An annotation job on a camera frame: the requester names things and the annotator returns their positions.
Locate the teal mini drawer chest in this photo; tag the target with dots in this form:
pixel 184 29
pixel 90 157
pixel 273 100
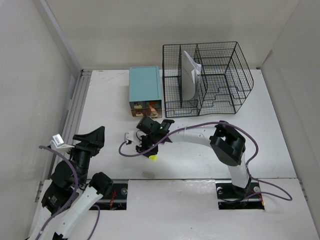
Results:
pixel 144 89

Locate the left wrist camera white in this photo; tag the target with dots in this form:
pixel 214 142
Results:
pixel 57 144

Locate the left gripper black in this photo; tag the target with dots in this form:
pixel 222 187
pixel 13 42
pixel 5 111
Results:
pixel 92 142

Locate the yellow highlighter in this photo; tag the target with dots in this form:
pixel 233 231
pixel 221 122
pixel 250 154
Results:
pixel 152 157

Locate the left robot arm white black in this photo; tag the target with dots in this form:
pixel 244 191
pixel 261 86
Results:
pixel 70 195

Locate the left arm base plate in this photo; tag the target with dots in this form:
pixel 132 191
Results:
pixel 116 200

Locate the black wire mesh organizer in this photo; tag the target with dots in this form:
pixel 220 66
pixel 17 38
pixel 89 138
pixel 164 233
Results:
pixel 225 80

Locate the aluminium rail frame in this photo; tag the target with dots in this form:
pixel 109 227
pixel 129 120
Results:
pixel 76 106

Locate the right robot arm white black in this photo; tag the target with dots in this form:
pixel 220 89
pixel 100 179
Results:
pixel 226 142

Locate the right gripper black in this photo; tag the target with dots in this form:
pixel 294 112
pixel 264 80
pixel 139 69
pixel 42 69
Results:
pixel 142 147

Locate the orange highlighter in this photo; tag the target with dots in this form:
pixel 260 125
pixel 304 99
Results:
pixel 152 110

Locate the grey eraser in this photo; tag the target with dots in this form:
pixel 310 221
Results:
pixel 148 175

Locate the white spiral notebook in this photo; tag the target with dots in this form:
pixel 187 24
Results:
pixel 190 75

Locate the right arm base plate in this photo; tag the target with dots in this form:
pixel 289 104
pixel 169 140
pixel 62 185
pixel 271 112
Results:
pixel 230 197

